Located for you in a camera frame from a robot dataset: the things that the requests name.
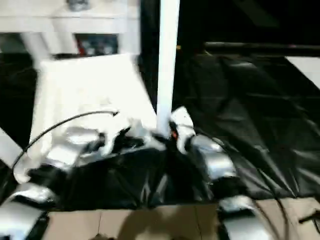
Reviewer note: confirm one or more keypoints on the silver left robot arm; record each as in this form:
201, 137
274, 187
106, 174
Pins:
70, 142

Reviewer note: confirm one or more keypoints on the black stand leg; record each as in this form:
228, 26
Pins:
310, 216

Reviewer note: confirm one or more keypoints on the white plastic table leg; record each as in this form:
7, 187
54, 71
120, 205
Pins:
9, 147
168, 60
131, 45
37, 47

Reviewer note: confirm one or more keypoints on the grey metal clutter object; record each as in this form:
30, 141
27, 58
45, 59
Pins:
78, 4

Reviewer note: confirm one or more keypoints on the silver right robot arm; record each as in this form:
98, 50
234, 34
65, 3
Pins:
215, 160

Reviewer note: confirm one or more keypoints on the glossy black mat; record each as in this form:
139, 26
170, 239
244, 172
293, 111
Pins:
250, 110

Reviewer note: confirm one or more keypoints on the white cabinet with glass doors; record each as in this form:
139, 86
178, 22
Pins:
90, 22

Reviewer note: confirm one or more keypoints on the white plastic table top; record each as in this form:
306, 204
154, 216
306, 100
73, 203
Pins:
90, 85

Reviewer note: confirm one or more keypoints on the small red bottle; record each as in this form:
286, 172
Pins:
81, 48

